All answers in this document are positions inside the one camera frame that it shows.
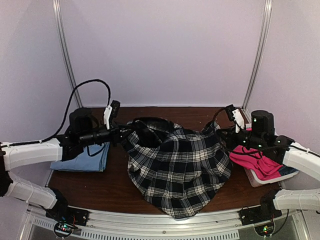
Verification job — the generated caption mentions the left aluminium frame post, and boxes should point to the left aluminium frame post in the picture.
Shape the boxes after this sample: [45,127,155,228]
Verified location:
[51,0,83,109]

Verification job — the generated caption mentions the right round circuit board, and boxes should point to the right round circuit board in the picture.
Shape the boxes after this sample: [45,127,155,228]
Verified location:
[254,222,275,237]

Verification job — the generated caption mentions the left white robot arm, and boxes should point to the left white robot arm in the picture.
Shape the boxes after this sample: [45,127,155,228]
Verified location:
[0,106,133,222]

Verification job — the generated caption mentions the front aluminium rail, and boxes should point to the front aluminium rail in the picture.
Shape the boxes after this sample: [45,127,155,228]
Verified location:
[24,194,311,240]

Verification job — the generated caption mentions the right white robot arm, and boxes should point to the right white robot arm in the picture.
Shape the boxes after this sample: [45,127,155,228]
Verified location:
[215,105,320,221]

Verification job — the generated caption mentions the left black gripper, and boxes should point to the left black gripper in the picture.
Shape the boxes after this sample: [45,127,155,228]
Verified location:
[79,121,135,148]

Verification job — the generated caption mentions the left round circuit board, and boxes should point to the left round circuit board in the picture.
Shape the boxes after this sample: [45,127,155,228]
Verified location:
[53,222,74,238]

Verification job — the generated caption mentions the right aluminium frame post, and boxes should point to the right aluminium frame post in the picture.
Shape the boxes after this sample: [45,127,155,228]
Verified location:
[242,0,273,110]

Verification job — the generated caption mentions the black white plaid shirt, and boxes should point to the black white plaid shirt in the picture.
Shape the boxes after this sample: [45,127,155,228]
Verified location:
[122,117,233,219]

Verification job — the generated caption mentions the folded light blue shirt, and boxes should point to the folded light blue shirt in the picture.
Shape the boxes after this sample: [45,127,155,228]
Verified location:
[50,142,110,172]

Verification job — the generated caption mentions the black cable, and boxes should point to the black cable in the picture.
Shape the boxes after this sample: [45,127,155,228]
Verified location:
[212,108,231,151]
[39,79,112,144]

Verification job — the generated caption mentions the round circuit board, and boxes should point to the round circuit board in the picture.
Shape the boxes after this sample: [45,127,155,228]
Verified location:
[254,222,275,237]
[53,222,74,238]

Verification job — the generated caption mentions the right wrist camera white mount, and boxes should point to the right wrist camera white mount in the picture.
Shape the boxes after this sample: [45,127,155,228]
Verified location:
[224,104,246,133]

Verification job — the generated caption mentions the blue denim garment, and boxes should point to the blue denim garment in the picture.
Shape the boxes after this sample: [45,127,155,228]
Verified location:
[278,165,298,176]

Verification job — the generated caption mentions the aluminium frame post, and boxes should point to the aluminium frame post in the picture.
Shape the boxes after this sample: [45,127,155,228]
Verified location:
[242,0,273,110]
[51,0,83,109]

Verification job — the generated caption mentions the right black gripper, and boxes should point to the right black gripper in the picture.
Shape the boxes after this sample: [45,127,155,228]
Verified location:
[217,125,266,152]

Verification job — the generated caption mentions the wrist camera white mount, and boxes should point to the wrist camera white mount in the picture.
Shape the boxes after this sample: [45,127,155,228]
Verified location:
[103,100,121,130]
[224,104,246,133]

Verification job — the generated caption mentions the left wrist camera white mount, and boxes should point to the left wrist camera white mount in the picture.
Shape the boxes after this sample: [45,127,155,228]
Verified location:
[103,100,121,130]

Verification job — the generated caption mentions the white plastic laundry basket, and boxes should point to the white plastic laundry basket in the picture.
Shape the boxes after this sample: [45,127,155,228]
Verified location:
[244,168,299,188]

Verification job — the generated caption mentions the pink shirt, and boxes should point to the pink shirt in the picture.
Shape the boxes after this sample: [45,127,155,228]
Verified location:
[229,152,283,181]

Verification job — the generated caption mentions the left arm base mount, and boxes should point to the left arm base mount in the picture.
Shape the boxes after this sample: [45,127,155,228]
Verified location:
[44,206,89,227]

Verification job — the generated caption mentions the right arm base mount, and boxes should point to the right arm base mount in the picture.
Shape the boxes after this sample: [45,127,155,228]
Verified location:
[238,205,282,226]

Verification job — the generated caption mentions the left black cable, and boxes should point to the left black cable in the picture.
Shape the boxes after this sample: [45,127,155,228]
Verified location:
[39,79,112,144]

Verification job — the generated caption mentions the right black cable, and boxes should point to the right black cable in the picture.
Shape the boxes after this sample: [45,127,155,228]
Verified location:
[212,108,231,151]

